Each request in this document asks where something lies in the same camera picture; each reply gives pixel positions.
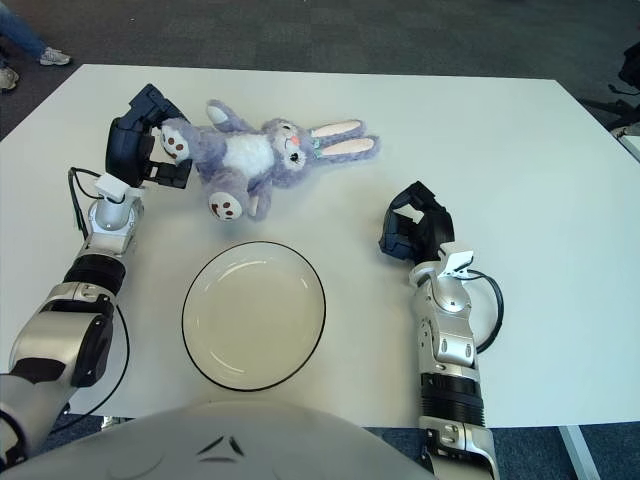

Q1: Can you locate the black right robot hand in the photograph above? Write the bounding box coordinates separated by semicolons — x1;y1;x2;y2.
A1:
378;180;456;262

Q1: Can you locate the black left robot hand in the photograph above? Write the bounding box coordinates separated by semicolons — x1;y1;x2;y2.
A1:
104;83;194;190

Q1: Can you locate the purple bunny plush doll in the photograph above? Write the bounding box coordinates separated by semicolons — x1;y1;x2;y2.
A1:
158;98;382;225

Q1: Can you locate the white plate with black rim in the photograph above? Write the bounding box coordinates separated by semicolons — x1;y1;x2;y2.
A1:
181;241;328;393

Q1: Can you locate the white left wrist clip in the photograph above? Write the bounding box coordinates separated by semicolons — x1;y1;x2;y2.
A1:
94;174;129;204

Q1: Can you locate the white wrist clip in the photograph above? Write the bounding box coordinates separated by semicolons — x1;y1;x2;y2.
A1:
94;174;129;204
437;249;475;279

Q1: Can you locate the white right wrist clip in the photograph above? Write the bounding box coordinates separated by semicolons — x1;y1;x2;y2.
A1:
437;249;475;279

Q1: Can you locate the blue jeans leg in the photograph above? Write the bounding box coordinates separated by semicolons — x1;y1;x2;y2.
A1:
0;9;49;59

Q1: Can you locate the white neighbouring table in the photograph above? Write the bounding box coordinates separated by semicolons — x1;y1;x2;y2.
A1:
609;124;640;164

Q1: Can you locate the black office chair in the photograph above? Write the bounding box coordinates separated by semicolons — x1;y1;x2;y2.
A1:
579;44;640;131

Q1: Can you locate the white table leg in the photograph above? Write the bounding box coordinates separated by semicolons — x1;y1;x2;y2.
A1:
559;427;601;480

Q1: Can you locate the grey robot torso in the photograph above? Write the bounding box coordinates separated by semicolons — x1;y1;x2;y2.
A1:
0;403;436;480

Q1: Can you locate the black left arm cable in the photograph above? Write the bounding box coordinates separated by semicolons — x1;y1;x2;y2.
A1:
64;167;132;417

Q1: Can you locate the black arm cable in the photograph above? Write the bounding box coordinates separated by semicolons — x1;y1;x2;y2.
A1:
64;167;132;417
467;269;504;354

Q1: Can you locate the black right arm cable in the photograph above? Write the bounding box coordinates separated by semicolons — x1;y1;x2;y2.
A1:
467;269;504;354

